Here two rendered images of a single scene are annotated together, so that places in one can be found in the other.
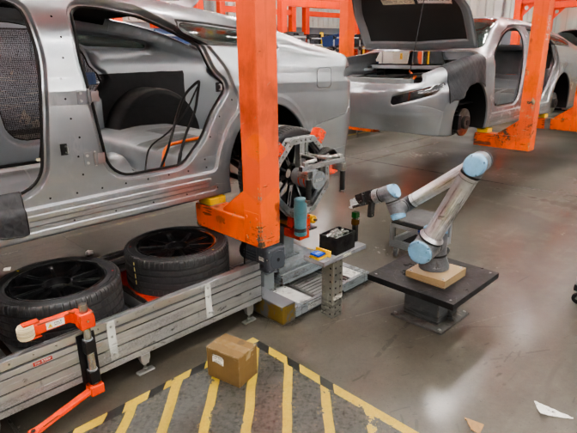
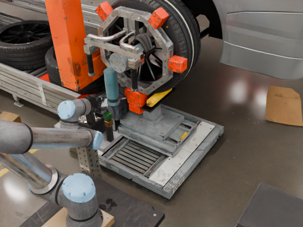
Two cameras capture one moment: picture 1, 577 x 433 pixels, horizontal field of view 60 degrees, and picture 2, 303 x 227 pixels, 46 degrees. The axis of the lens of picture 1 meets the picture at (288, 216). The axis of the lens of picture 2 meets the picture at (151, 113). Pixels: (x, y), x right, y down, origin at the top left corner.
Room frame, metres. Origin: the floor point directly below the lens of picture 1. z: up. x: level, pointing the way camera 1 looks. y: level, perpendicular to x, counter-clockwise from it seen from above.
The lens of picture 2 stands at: (3.11, -2.15, 1.88)
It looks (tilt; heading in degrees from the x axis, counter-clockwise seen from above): 36 degrees down; 80
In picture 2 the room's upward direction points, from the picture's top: 2 degrees counter-clockwise
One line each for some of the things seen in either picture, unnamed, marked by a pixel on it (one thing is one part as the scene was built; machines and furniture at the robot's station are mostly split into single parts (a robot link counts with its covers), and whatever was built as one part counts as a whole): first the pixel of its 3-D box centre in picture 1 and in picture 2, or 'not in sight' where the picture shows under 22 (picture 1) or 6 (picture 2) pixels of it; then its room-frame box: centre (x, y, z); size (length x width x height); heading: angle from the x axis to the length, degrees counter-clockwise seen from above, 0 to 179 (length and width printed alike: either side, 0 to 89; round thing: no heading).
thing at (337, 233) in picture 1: (337, 239); (87, 122); (3.01, -0.31, 0.51); 0.20 x 0.14 x 0.13; 137
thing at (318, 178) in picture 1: (307, 177); (127, 56); (3.32, -0.13, 0.85); 0.21 x 0.14 x 0.14; 45
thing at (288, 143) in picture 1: (300, 175); (134, 52); (3.37, -0.08, 0.85); 0.54 x 0.07 x 0.54; 135
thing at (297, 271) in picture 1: (288, 263); (157, 129); (3.52, 0.00, 0.13); 0.50 x 0.36 x 0.10; 135
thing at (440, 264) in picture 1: (434, 259); (83, 214); (2.95, -0.93, 0.40); 0.19 x 0.19 x 0.10
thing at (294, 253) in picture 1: (283, 241); (151, 106); (3.49, 0.04, 0.32); 0.40 x 0.30 x 0.28; 135
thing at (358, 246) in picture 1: (335, 252); (87, 131); (3.00, -0.30, 0.44); 0.43 x 0.17 x 0.03; 135
